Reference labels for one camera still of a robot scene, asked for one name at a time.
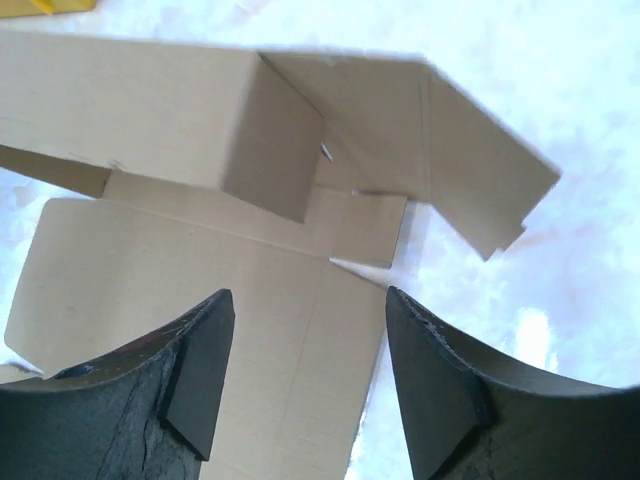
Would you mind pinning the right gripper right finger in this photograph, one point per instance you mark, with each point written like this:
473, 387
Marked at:
470, 411

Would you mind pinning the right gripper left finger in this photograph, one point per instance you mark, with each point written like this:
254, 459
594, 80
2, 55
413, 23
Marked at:
146, 410

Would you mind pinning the brown cardboard box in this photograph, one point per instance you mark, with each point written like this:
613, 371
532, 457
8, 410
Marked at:
200, 168

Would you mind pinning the yellow plastic tray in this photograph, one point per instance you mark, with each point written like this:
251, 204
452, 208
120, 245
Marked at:
51, 7

